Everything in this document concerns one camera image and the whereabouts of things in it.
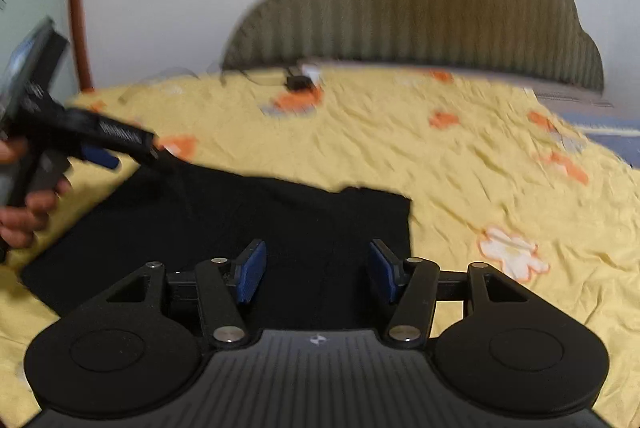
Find blue patterned blanket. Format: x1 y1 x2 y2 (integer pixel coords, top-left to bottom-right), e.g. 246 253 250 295
560 113 640 169

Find black charging cable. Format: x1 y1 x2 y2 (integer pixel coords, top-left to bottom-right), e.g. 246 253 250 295
119 66 292 104

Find person left hand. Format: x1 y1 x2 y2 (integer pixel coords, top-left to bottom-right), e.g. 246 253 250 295
0 137 74 250

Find olive upholstered headboard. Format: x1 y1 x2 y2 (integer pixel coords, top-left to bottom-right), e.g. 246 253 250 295
222 0 604 92

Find yellow carrot print bedsheet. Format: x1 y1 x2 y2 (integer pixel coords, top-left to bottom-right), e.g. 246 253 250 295
0 64 640 426

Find black power adapter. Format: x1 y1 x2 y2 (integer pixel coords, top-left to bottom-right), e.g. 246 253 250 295
284 74 314 92

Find black pants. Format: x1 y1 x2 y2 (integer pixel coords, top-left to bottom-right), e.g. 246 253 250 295
21 161 411 330

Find white plug charger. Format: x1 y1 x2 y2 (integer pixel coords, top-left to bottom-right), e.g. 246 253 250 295
300 65 321 85

